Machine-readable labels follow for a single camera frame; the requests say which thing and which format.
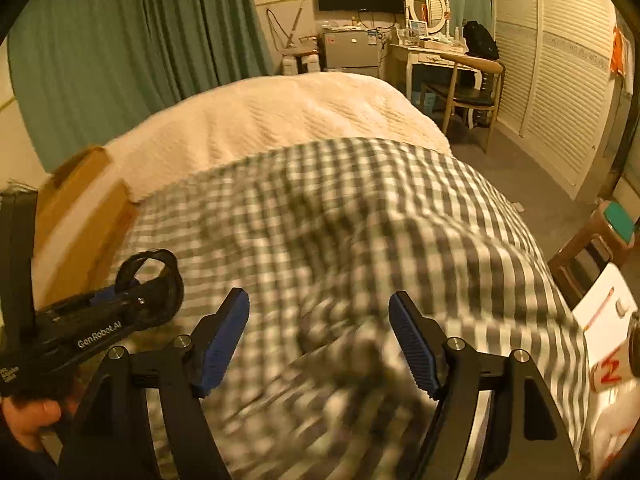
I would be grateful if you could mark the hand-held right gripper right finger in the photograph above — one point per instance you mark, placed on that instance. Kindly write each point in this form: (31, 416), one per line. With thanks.
(412, 345)

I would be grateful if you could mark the cardboard box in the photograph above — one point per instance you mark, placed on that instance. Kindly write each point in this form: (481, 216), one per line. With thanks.
(75, 210)

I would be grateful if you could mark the person's left hand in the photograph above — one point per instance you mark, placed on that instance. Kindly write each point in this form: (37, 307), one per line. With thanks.
(30, 420)

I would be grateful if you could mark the small grey fridge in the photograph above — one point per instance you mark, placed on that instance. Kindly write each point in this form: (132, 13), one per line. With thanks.
(350, 50)

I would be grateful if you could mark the white dressing table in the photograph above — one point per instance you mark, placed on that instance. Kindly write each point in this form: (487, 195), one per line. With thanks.
(430, 56)

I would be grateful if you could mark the orange hanging cloth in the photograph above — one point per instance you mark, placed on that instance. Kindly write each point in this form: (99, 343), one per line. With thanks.
(619, 55)

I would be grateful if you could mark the grey checked blanket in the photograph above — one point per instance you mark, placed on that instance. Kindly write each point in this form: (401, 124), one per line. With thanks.
(350, 220)

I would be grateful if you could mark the wide green curtain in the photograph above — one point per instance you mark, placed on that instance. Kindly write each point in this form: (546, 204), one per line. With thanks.
(125, 35)

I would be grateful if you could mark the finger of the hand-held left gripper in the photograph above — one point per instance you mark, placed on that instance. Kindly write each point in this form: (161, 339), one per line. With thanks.
(106, 294)
(155, 307)

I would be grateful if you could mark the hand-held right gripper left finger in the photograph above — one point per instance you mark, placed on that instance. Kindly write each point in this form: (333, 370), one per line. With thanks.
(225, 342)

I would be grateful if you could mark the leaning wooden pole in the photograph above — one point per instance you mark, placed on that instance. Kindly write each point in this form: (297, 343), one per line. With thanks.
(295, 22)

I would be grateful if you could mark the white textured blanket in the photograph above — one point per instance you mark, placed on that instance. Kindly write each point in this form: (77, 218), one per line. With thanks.
(275, 115)

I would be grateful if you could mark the white storage bin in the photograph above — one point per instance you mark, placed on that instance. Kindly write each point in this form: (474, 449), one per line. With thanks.
(300, 66)

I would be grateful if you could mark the white louvred wardrobe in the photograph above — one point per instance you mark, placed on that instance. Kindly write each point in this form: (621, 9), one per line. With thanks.
(560, 85)

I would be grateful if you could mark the white box red marks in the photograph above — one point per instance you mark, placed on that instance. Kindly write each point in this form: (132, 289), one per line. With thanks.
(600, 300)

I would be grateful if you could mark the wooden stool teal cushion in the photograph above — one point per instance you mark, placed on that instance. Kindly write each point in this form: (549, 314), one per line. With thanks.
(620, 225)

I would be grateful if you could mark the oval white mirror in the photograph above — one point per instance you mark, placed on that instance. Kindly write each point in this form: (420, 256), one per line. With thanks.
(427, 5)

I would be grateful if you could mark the wooden chair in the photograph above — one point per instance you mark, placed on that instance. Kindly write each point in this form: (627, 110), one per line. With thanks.
(475, 65)

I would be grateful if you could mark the black backpack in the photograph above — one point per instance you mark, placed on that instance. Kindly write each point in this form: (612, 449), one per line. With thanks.
(480, 40)

